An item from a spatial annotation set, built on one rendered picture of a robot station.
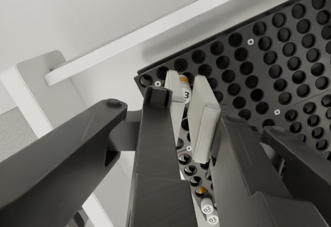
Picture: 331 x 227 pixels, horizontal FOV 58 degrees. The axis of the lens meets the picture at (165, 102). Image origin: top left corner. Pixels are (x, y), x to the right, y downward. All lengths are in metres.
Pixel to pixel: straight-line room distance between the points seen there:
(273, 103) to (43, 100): 0.21
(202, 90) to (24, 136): 1.30
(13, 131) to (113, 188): 1.12
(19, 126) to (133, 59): 1.11
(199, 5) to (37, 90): 0.16
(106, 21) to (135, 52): 0.09
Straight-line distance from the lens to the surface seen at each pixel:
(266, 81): 0.30
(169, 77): 0.18
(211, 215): 0.34
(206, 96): 0.15
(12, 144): 1.47
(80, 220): 0.36
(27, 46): 0.46
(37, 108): 0.28
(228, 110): 0.17
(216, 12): 0.34
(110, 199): 0.34
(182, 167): 0.32
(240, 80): 0.29
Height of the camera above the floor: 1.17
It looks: 73 degrees down
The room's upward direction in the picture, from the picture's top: 177 degrees counter-clockwise
